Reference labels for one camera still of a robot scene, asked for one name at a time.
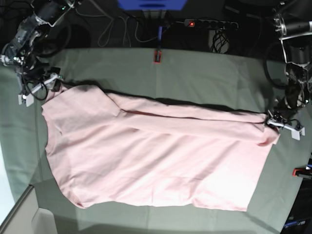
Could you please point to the red clamp top centre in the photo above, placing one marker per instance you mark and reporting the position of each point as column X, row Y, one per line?
column 157, row 56

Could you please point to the blue clamp handle centre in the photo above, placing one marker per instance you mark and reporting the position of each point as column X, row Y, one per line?
column 159, row 36

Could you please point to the red clamp right edge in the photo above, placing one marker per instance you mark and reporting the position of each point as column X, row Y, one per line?
column 304, row 172

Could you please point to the pink t-shirt black print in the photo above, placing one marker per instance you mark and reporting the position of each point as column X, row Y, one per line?
column 106, row 147

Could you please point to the white bin corner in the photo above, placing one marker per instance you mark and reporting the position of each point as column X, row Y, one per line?
column 43, row 222

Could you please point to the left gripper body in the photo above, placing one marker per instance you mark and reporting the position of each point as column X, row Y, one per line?
column 285, row 110

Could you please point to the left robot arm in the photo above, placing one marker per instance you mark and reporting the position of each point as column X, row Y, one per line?
column 292, row 20

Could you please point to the black power strip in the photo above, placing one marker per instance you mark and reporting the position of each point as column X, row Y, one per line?
column 211, row 24

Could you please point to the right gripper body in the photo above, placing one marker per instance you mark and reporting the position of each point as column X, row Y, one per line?
column 41, row 79

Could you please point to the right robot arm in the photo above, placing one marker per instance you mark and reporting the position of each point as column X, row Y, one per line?
column 20, row 52

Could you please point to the blue box top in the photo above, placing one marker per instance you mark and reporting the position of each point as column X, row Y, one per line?
column 151, row 4

